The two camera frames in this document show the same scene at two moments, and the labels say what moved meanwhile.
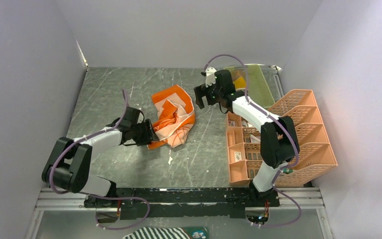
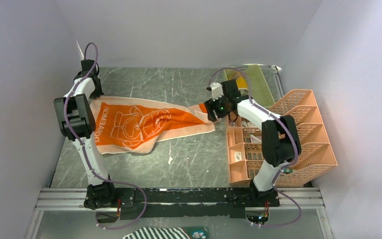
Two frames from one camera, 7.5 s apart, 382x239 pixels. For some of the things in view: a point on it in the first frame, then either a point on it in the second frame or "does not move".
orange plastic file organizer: [315, 156] does not move
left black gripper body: [143, 132] → [97, 93]
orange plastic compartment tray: [244, 158] does not move
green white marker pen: [286, 171] does not move
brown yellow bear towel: [240, 84] does not move
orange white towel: [175, 119] → [126, 125]
